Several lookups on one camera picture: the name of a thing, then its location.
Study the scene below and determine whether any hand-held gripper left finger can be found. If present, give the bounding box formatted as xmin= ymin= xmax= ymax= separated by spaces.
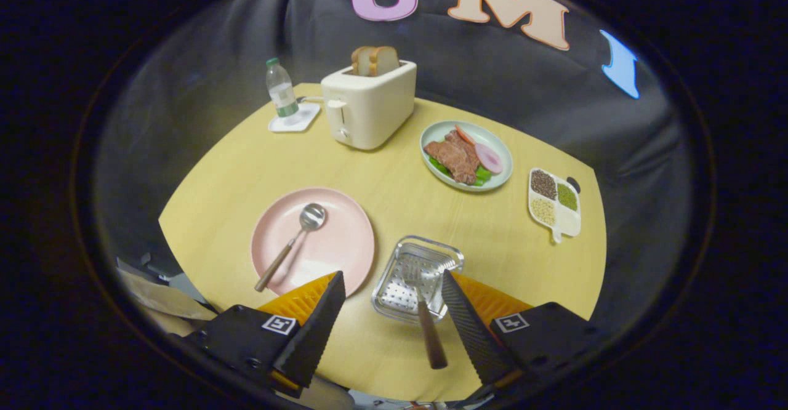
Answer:
xmin=182 ymin=270 xmax=347 ymax=398

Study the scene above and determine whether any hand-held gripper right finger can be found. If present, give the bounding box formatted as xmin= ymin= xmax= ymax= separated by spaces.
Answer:
xmin=441 ymin=269 xmax=607 ymax=392

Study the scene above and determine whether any wooden handled metal fork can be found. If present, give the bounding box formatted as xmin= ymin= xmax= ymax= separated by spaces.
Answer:
xmin=403 ymin=262 xmax=449 ymax=371

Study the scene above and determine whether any wooden handled metal spoon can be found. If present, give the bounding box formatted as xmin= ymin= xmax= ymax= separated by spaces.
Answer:
xmin=254 ymin=203 xmax=327 ymax=293

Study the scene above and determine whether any clear drainer container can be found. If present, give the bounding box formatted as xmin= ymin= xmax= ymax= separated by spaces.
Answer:
xmin=371 ymin=235 xmax=465 ymax=325

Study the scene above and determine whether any pink plate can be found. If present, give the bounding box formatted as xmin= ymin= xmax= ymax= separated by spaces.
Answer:
xmin=251 ymin=187 xmax=376 ymax=298

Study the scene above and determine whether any yellow bean pile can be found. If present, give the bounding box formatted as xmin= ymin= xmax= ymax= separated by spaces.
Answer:
xmin=530 ymin=198 xmax=556 ymax=226

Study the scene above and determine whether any white divided dish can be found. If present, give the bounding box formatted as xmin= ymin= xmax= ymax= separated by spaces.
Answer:
xmin=528 ymin=167 xmax=582 ymax=244

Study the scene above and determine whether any brown grain pile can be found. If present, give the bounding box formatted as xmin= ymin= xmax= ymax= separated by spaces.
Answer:
xmin=531 ymin=170 xmax=557 ymax=200

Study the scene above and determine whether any green lettuce leaf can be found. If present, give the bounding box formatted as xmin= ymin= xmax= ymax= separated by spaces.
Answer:
xmin=428 ymin=155 xmax=493 ymax=188

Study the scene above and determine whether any brown grilled meat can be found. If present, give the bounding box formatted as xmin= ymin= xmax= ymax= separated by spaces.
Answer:
xmin=423 ymin=129 xmax=482 ymax=185

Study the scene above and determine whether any pink onion slice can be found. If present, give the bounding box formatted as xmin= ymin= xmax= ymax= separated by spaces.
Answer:
xmin=474 ymin=143 xmax=504 ymax=175

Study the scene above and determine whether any light green plate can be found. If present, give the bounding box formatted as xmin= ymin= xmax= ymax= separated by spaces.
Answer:
xmin=420 ymin=120 xmax=514 ymax=193

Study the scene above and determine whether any white square coaster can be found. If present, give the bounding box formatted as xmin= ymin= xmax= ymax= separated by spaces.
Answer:
xmin=268 ymin=102 xmax=321 ymax=133

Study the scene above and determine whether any white toaster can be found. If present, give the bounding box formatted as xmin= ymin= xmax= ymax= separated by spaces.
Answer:
xmin=321 ymin=59 xmax=417 ymax=151

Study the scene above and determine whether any clear plastic water bottle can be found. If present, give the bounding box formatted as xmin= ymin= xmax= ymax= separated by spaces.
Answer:
xmin=265 ymin=57 xmax=301 ymax=126

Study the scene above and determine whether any toast bread slice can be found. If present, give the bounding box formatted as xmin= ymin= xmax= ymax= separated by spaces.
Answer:
xmin=351 ymin=46 xmax=377 ymax=77
xmin=368 ymin=46 xmax=401 ymax=78

